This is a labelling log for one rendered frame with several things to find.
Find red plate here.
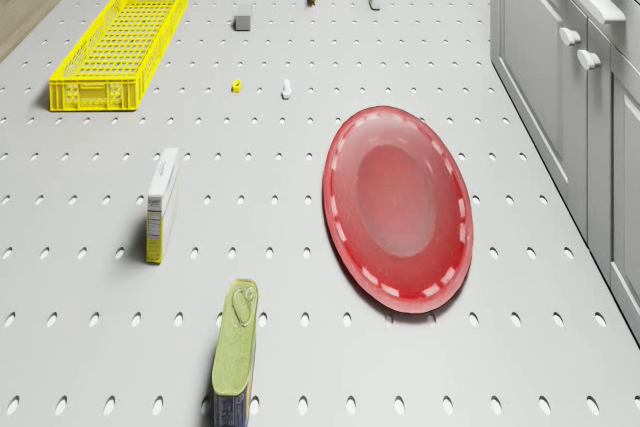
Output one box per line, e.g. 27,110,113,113
322,105,474,315

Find white and yellow box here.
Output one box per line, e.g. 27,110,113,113
145,147,180,265

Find flat-sided can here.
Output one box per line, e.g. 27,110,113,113
210,278,259,427

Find yellow basket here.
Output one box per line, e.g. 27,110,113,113
48,0,190,113

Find white cabinet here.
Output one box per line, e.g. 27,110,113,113
489,0,640,348

